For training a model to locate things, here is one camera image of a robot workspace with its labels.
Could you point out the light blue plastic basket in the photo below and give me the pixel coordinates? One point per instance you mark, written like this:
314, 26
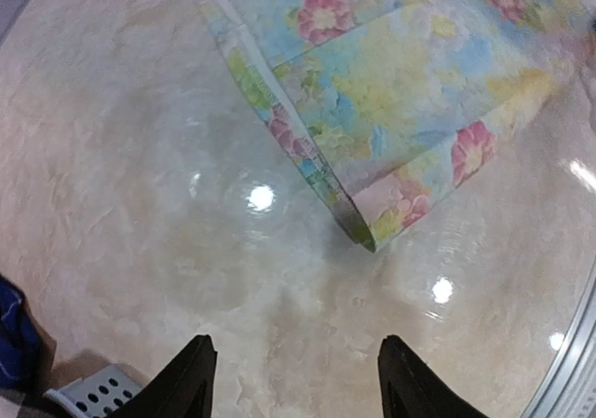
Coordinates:
97, 395

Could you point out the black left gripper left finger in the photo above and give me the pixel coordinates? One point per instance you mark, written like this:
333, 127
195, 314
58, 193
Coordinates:
184, 388

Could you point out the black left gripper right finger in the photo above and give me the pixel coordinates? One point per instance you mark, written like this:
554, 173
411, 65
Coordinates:
409, 388

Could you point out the blue patterned garment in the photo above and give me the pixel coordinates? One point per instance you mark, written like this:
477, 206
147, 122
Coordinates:
20, 342

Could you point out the black white checkered shirt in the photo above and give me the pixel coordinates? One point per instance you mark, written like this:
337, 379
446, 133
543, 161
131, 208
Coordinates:
15, 404

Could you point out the floral pastel cloth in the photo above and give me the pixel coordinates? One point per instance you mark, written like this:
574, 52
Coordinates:
387, 106

